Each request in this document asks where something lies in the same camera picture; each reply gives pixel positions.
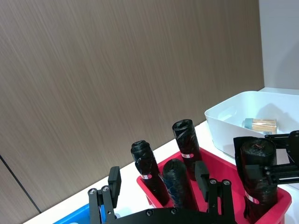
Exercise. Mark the black bag roll, glossy wrap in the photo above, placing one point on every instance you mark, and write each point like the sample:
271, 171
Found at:
149, 172

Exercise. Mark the white plastic bin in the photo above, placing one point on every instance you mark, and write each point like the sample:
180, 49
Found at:
224, 130

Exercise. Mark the red plastic bin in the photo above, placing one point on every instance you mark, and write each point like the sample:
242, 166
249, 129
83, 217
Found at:
220, 164

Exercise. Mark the black bag roll, hollow end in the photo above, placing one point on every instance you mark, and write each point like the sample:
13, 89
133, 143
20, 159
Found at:
185, 140

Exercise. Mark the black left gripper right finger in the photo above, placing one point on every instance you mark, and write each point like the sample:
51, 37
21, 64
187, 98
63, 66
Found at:
201, 175

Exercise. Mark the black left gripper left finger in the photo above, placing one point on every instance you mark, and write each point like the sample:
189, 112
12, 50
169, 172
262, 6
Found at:
115, 179

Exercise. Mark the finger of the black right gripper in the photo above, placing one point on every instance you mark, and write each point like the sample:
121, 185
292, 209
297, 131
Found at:
293, 140
285, 173

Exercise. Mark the black bag roll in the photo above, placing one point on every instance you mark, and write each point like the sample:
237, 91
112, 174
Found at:
149, 172
257, 151
185, 140
176, 182

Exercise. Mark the black bag roll, blue streaks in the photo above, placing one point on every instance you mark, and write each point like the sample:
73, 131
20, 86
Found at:
176, 182

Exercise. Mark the blue plastic bin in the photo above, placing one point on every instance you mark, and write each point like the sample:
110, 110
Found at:
74, 215

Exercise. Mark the clear jar of toothpicks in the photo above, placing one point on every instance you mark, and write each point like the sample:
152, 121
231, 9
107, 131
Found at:
261, 124

